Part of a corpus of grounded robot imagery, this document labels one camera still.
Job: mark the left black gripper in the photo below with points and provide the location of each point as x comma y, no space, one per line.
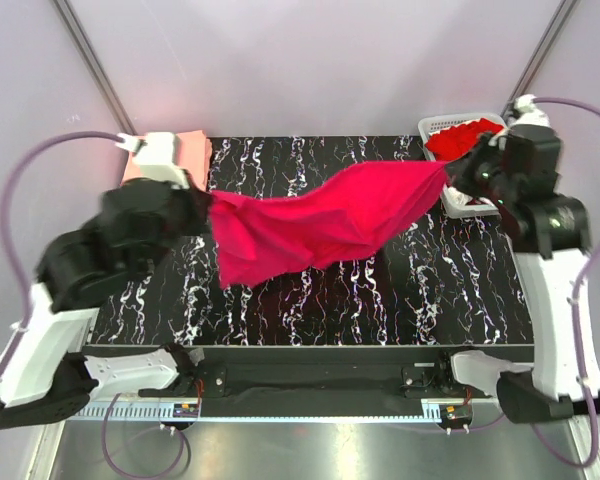
199,204

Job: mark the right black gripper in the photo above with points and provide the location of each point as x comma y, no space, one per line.
460,174

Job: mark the magenta pink t shirt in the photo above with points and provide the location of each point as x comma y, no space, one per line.
350,217

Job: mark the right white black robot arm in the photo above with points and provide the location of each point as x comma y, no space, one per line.
550,242

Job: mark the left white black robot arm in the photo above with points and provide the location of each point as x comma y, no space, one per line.
42,381

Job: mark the folded peach t shirt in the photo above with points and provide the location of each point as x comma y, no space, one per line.
194,157

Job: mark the red t shirt in basket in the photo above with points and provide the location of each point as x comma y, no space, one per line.
452,143

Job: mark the white plastic laundry basket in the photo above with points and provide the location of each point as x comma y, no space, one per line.
456,204

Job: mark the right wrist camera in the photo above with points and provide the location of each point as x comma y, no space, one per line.
524,111

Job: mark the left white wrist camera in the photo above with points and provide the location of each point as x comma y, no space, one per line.
154,157

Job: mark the right aluminium frame post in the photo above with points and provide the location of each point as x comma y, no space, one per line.
549,38

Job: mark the aluminium frame post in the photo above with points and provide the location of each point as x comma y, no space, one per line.
549,38
87,52

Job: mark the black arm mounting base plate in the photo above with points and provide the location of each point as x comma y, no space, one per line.
223,371

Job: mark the left aluminium frame post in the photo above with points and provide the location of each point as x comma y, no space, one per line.
87,52

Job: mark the slotted white cable duct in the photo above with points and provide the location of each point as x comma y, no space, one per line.
179,412

